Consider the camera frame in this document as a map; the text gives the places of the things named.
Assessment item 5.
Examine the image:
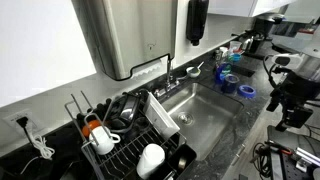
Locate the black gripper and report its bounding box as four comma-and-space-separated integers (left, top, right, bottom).
266, 71, 320, 132

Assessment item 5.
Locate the black square plastic bowl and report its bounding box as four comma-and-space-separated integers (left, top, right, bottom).
103, 92, 143, 134

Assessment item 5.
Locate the stainless steel sink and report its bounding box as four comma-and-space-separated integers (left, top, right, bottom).
159, 81, 244, 161

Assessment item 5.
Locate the white round bowl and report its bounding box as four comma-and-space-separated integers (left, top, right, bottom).
185, 65, 202, 79

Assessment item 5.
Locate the red and black tool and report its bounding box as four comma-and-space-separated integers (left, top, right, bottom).
264, 139, 294, 156

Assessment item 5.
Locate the black rectangular mat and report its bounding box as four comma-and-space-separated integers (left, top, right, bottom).
231, 63, 256, 78

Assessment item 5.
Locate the black equipment platform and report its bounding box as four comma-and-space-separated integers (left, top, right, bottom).
266, 124, 320, 180

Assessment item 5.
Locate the blue plastic cup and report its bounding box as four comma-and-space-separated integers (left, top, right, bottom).
214, 62, 233, 84

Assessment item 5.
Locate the steel kettle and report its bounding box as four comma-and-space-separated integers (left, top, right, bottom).
241, 36, 256, 53

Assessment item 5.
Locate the clear plastic cup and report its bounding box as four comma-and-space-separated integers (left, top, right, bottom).
229, 40, 243, 53

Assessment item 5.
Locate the black coffee maker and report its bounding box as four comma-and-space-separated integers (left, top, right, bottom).
253, 13, 288, 54

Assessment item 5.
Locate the black utensil caddy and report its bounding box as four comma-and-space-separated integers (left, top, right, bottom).
164, 143, 198, 180

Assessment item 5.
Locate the small metal cup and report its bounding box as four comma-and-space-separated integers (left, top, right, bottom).
177, 156, 188, 171

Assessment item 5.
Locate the chrome faucet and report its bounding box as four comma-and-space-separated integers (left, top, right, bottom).
152, 54, 191, 98

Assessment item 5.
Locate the clear plastic container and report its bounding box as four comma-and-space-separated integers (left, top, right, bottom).
143, 91, 181, 139

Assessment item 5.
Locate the black soap dispenser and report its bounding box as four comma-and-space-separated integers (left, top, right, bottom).
185, 0, 210, 47

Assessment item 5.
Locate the white paper towel sheet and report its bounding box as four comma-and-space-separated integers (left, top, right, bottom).
131, 58, 168, 79

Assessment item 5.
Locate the white tumbler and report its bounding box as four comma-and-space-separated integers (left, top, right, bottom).
135, 143, 166, 180

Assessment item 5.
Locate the steel paper towel dispenser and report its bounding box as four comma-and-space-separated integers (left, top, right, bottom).
71, 0, 179, 82

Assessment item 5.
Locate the white ceramic mug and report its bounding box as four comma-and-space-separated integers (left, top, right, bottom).
88, 125, 122, 156

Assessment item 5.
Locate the orange bottle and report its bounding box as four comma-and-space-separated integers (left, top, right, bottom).
81, 119, 103, 138

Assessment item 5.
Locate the black power plug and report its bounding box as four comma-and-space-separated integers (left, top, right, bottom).
15, 115, 36, 148

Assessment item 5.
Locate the silver metal bracket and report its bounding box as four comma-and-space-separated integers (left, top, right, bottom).
294, 146, 320, 168

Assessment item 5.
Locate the black cable bundle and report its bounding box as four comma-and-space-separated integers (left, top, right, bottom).
251, 141, 273, 179

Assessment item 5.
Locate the metal drawer handle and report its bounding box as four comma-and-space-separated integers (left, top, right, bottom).
231, 143, 246, 166

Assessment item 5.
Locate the white wall cabinet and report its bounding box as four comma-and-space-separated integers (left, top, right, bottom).
207, 0, 298, 18

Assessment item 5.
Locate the metal wire dish drainer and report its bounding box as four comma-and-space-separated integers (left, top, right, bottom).
64, 89, 188, 180

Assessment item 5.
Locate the white coiled cable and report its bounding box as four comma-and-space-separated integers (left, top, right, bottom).
19, 133, 56, 174

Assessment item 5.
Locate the white wall outlet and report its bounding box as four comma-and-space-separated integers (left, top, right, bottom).
2, 108, 44, 134

